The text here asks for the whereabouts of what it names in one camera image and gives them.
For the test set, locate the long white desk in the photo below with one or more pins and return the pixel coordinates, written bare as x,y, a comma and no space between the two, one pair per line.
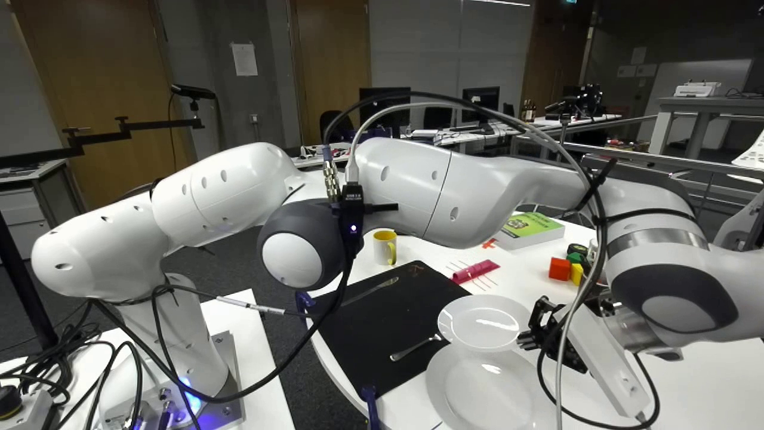
461,134

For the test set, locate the red orange cube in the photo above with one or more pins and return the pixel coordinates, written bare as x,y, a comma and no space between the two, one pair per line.
559,268

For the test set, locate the black computer monitor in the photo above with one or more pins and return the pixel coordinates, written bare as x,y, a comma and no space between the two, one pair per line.
479,101
390,121

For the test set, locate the green book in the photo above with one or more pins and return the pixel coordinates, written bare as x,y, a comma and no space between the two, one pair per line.
527,228

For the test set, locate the pink flat bar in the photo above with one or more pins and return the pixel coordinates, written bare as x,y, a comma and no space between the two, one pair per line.
476,271

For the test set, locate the white box device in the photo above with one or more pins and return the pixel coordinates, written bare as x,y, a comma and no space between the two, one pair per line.
695,89

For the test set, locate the wooden door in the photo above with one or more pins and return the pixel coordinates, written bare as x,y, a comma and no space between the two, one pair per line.
335,63

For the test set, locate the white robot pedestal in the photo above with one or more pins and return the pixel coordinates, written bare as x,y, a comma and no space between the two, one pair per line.
254,359

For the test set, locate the yellow cube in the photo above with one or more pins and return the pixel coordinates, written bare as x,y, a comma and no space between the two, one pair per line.
577,276

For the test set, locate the green cube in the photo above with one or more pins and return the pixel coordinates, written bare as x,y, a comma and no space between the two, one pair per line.
577,251

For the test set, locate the blue clamp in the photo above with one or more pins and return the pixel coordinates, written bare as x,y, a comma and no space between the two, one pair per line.
304,301
370,409

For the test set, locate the black stand pole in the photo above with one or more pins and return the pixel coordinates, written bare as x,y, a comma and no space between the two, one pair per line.
20,277

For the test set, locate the black office chair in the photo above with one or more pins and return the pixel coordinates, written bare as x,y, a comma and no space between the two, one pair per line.
335,128

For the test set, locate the white mug yellow inside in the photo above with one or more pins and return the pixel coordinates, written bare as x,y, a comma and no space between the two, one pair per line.
384,244

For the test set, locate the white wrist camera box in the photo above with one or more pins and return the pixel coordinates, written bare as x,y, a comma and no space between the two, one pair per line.
610,366

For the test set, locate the black place mat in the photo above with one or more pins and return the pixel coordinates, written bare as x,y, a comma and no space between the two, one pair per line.
372,319

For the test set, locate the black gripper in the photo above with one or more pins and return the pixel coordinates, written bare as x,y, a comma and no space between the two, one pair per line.
571,338

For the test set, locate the silver fork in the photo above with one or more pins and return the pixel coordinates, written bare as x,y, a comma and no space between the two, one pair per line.
413,349

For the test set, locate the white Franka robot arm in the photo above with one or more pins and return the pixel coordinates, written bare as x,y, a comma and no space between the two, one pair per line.
445,191

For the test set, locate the round white table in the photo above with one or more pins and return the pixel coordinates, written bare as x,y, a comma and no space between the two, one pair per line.
716,390

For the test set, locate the smaller white plate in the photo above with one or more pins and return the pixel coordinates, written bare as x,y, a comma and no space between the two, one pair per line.
479,323

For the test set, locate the cluttered white desk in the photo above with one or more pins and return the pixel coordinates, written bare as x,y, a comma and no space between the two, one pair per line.
310,161

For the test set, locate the white notice paper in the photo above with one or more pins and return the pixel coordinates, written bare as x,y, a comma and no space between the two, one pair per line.
243,59

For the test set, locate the grey cabinet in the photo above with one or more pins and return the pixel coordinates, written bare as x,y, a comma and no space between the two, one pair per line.
31,198

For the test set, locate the larger white plate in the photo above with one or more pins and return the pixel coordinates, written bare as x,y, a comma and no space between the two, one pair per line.
478,390

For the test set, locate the silver knife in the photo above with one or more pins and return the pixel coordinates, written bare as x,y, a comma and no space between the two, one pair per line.
370,293

